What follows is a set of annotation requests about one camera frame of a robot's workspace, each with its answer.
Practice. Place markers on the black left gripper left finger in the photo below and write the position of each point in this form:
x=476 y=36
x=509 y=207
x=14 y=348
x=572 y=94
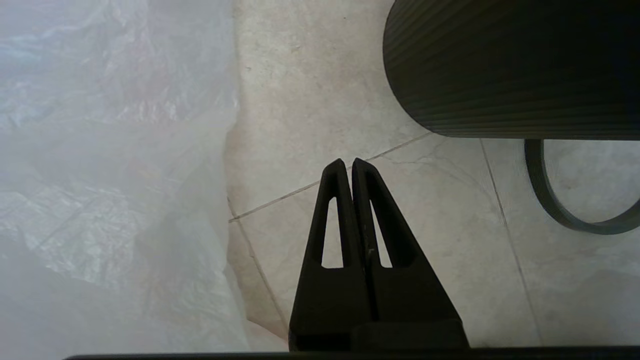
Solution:
x=310 y=310

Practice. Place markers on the white plastic bag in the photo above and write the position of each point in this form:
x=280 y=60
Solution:
x=110 y=175

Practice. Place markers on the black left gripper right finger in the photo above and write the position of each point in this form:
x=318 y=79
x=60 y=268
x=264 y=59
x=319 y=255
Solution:
x=410 y=300

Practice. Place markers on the black ribbed trash can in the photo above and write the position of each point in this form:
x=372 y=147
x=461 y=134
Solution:
x=510 y=65

